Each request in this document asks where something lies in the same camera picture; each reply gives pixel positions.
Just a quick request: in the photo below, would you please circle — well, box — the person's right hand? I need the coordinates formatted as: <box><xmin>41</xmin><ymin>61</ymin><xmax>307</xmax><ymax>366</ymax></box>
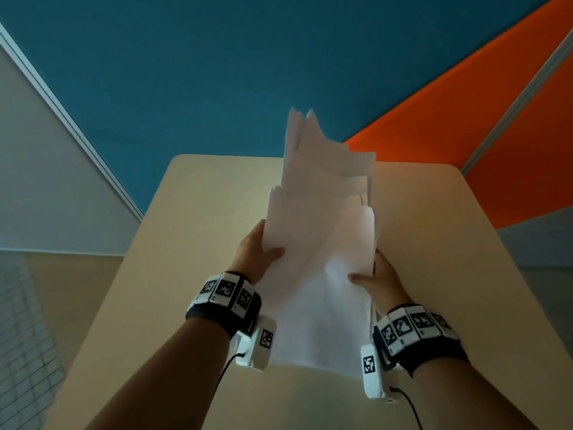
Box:
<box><xmin>347</xmin><ymin>248</ymin><xmax>414</xmax><ymax>315</ymax></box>

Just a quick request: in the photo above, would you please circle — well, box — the person's left hand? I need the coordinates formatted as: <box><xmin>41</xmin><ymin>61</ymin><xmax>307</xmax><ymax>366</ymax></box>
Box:
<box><xmin>227</xmin><ymin>219</ymin><xmax>287</xmax><ymax>285</ymax></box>

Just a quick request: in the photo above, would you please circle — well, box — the stack of white papers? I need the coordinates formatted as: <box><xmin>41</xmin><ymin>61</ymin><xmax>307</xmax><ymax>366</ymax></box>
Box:
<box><xmin>254</xmin><ymin>106</ymin><xmax>380</xmax><ymax>381</ymax></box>

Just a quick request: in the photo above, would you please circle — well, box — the person's left forearm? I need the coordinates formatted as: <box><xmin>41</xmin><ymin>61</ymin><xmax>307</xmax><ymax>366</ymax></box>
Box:
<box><xmin>84</xmin><ymin>317</ymin><xmax>232</xmax><ymax>430</ymax></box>

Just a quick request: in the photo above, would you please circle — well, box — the person's right forearm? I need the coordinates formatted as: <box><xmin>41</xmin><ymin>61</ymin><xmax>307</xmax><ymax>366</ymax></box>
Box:
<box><xmin>411</xmin><ymin>356</ymin><xmax>539</xmax><ymax>430</ymax></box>

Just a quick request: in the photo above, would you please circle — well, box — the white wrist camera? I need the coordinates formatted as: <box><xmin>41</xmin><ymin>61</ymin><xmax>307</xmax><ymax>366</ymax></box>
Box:
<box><xmin>360</xmin><ymin>343</ymin><xmax>400</xmax><ymax>403</ymax></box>
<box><xmin>234</xmin><ymin>315</ymin><xmax>278</xmax><ymax>372</ymax></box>

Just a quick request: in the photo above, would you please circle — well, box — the black camera cable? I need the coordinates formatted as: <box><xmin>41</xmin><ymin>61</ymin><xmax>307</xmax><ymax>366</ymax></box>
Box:
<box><xmin>209</xmin><ymin>351</ymin><xmax>245</xmax><ymax>430</ymax></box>
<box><xmin>389</xmin><ymin>386</ymin><xmax>424</xmax><ymax>430</ymax></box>

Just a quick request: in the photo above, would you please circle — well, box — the silver partition post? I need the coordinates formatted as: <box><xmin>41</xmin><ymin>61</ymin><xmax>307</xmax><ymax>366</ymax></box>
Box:
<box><xmin>460</xmin><ymin>38</ymin><xmax>573</xmax><ymax>177</ymax></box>
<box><xmin>0</xmin><ymin>21</ymin><xmax>144</xmax><ymax>222</ymax></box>

